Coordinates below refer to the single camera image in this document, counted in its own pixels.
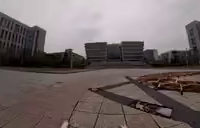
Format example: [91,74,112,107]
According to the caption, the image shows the grey paved plaza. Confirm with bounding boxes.
[0,67,200,128]

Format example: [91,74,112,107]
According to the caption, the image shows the pole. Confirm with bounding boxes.
[69,48,74,70]

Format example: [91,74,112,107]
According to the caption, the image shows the pile of wooden boards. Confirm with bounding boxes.
[135,70,200,100]

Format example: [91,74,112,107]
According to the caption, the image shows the long dark strip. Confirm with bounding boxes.
[87,75,200,128]

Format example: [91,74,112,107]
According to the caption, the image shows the low grey building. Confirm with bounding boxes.
[143,48,190,65]

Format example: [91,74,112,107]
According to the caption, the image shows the grey building with pale bands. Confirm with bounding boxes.
[84,40,145,65]

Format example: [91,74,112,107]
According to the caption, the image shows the dark bushes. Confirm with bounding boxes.
[22,49,88,68]

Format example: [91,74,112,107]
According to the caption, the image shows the long grey windowed building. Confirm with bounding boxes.
[0,5,47,66]

